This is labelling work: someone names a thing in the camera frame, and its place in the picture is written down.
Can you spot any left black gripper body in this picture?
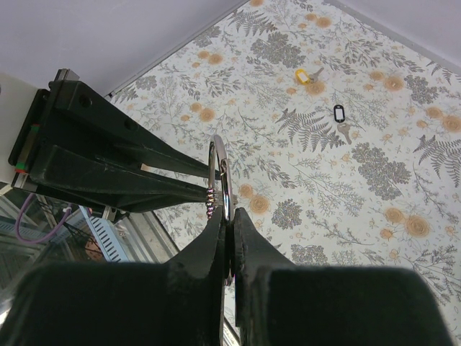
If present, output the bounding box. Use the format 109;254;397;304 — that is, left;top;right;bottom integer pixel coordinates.
8;68;79;187

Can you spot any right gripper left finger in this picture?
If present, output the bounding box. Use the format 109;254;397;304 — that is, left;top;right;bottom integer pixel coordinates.
1;210;223;345

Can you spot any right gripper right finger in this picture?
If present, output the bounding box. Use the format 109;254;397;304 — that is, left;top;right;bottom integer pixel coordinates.
234;208;453;345

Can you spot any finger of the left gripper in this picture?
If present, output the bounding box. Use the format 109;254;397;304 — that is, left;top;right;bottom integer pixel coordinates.
28;143;214;213
41;80;210;177

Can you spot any large metal keyring with keys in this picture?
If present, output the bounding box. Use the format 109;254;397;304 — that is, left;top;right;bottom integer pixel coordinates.
205;134;237;290

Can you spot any key with yellow tag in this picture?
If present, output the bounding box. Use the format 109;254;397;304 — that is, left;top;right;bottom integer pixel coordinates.
295;68;323;85

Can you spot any white slotted cable duct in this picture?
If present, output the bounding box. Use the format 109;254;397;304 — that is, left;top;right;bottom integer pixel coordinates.
79;206;129;262

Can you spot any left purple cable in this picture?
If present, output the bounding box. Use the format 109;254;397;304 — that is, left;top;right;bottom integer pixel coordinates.
16;192;71;244

